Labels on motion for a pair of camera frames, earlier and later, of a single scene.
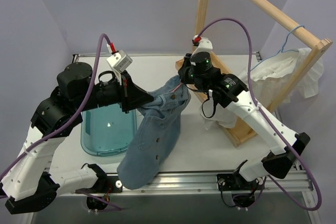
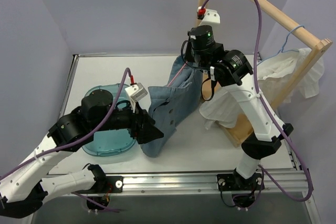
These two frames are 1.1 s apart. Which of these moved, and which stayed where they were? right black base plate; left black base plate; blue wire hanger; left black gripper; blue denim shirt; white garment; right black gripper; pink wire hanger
Moved: right black gripper; pink wire hanger; blue denim shirt; left black gripper
Stayed: blue wire hanger; white garment; left black base plate; right black base plate
